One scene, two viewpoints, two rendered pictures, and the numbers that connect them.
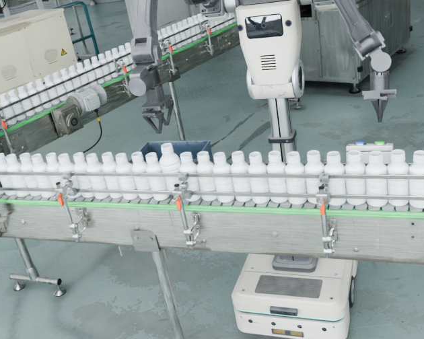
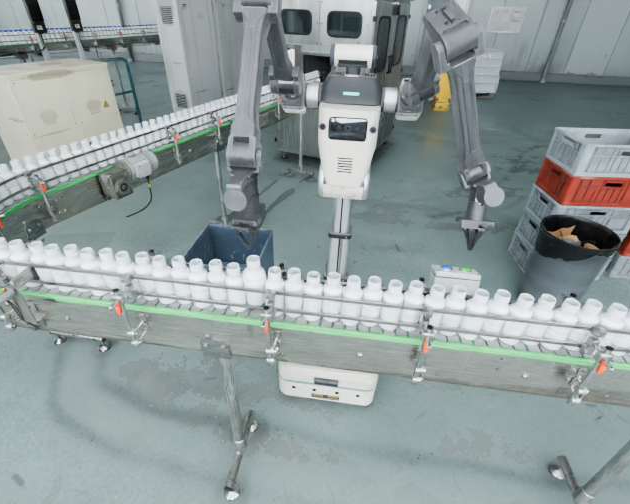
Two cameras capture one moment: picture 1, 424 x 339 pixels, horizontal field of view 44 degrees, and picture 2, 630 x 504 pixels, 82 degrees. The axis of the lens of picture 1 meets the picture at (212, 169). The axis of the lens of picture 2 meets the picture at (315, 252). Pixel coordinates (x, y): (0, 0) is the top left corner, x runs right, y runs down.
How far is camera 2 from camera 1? 0.73 m
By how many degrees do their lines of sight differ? 17
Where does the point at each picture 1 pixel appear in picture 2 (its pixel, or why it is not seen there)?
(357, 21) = (474, 149)
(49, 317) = (93, 375)
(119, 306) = (166, 363)
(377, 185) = (478, 322)
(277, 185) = (372, 311)
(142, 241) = (212, 349)
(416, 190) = (514, 331)
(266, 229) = (352, 350)
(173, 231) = (249, 343)
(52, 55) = (94, 106)
